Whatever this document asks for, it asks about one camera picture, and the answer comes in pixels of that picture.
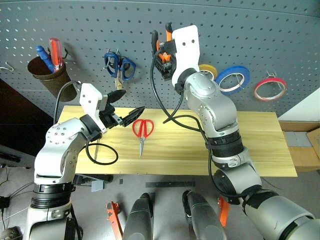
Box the small grey block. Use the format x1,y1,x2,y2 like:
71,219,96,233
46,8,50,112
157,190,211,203
90,180,106,193

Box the black power adapter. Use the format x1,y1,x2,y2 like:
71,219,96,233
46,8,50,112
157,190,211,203
0,195,11,209

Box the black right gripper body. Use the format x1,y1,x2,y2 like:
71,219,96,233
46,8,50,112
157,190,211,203
154,55,177,81

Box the yellow tape roll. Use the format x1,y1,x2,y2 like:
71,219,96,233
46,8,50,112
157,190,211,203
198,63,219,81

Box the white panel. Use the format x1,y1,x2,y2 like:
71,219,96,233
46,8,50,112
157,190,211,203
277,93,320,123

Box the grey perforated pegboard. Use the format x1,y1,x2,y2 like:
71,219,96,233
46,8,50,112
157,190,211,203
0,0,320,121

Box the orange clamp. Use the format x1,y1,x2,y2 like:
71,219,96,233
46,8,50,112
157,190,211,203
105,200,124,240
216,195,231,229

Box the red handled scissors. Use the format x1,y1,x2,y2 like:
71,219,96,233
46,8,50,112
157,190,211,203
131,118,155,159

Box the dark cabinet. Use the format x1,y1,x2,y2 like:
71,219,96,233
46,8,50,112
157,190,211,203
0,78,55,159

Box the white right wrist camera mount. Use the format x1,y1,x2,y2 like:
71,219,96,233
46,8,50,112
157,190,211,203
171,24,202,87

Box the blue tape roll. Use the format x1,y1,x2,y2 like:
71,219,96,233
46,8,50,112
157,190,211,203
214,65,251,96

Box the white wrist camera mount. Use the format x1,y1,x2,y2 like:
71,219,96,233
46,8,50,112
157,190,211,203
79,82,108,134
171,24,202,87

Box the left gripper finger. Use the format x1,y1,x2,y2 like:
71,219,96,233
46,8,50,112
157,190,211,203
107,89,127,104
121,105,146,127

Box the brown cardboard box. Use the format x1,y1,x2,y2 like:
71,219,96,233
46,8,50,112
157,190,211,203
278,119,320,173

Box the blue handled scissors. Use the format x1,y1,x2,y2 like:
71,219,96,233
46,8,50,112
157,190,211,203
103,51,137,91

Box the red tape roll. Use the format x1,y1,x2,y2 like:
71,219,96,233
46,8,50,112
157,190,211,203
253,77,287,102

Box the brown metal cup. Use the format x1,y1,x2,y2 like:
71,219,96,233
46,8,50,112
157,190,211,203
26,55,79,103

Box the grey rounded shape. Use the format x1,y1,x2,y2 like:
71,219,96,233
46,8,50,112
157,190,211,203
182,189,228,240
122,192,156,240

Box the orange black handled pliers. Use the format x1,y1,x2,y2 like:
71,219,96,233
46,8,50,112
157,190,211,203
150,21,175,64

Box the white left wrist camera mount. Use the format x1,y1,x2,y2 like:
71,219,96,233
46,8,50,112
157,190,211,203
79,82,108,134

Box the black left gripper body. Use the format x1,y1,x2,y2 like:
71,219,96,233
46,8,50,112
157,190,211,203
98,103,125,130

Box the blue handled screwdriver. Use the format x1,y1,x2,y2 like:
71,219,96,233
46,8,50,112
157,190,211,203
35,45,56,74

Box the red clear handled screwdriver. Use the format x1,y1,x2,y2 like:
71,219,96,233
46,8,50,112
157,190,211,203
48,37,64,72

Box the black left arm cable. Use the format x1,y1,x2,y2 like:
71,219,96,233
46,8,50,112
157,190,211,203
53,80,120,166

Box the black bracket under table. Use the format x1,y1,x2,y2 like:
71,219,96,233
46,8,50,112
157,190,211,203
73,173,114,187

